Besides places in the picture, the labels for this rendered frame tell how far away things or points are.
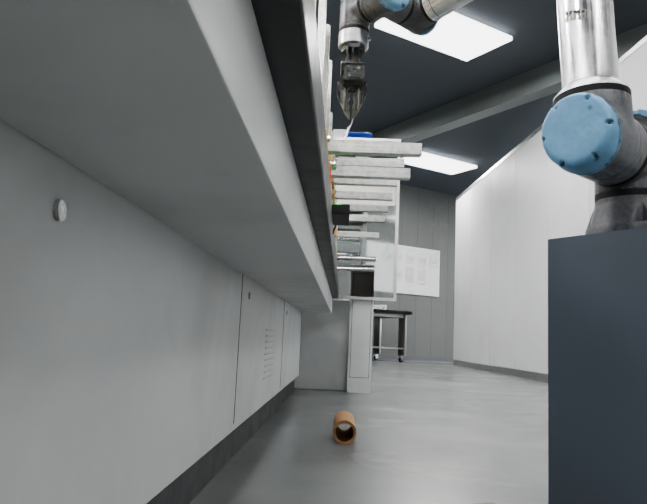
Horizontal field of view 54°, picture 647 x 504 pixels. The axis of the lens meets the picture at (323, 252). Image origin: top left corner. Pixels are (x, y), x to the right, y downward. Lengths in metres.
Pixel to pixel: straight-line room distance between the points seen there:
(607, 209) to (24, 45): 1.26
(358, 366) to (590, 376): 3.02
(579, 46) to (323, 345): 3.34
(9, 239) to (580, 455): 1.18
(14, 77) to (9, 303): 0.21
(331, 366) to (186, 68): 4.10
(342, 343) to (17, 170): 3.95
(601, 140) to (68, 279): 0.99
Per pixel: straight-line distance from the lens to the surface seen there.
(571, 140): 1.36
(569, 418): 1.47
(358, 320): 4.34
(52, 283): 0.67
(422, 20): 2.00
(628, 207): 1.48
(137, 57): 0.41
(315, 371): 4.47
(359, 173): 1.88
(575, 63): 1.44
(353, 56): 1.92
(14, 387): 0.62
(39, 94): 0.51
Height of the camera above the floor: 0.36
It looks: 8 degrees up
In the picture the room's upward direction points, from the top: 3 degrees clockwise
